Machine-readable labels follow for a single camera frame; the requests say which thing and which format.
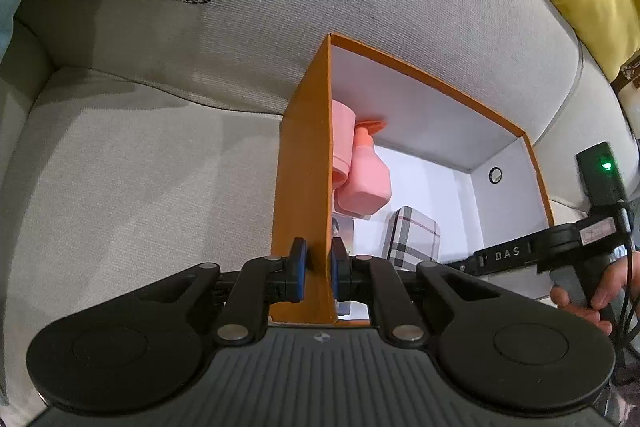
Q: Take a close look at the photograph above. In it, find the purple fluffy blanket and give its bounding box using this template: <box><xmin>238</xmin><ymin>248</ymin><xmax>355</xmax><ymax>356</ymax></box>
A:
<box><xmin>596</xmin><ymin>348</ymin><xmax>640</xmax><ymax>427</ymax></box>

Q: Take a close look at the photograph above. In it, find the purple sky-print box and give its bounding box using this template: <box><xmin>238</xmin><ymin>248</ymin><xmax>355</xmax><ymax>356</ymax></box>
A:
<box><xmin>332</xmin><ymin>213</ymin><xmax>355</xmax><ymax>256</ymax></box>

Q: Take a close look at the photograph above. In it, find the cream bear mini suitcase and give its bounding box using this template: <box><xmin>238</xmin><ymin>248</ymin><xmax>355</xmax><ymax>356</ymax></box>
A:
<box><xmin>611</xmin><ymin>55</ymin><xmax>640</xmax><ymax>136</ymax></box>

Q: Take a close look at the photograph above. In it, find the beige fabric sofa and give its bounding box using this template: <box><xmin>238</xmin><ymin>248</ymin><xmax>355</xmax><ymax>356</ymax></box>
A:
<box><xmin>1</xmin><ymin>0</ymin><xmax>639</xmax><ymax>426</ymax></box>

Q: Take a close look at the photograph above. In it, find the pink cylindrical cup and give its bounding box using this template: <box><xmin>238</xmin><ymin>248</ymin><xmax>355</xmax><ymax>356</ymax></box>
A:
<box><xmin>331</xmin><ymin>100</ymin><xmax>356</xmax><ymax>188</ymax></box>

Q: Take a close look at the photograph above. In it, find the orange cardboard box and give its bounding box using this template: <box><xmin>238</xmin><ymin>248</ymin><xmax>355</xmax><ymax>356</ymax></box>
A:
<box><xmin>270</xmin><ymin>34</ymin><xmax>553</xmax><ymax>325</ymax></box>

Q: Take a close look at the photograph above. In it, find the person's right hand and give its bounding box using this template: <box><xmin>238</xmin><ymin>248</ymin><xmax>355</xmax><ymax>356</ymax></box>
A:
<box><xmin>550</xmin><ymin>251</ymin><xmax>639</xmax><ymax>336</ymax></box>

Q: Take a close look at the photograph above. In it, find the black cable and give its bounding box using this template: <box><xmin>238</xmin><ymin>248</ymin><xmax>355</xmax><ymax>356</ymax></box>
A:
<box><xmin>612</xmin><ymin>200</ymin><xmax>639</xmax><ymax>353</ymax></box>

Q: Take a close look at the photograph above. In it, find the plaid pattern case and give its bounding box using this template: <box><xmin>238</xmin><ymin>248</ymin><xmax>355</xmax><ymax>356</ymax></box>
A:
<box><xmin>383</xmin><ymin>206</ymin><xmax>442</xmax><ymax>272</ymax></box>

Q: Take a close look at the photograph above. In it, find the pink pump bottle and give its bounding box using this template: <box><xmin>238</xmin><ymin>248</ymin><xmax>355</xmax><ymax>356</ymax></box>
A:
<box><xmin>334</xmin><ymin>120</ymin><xmax>392</xmax><ymax>218</ymax></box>

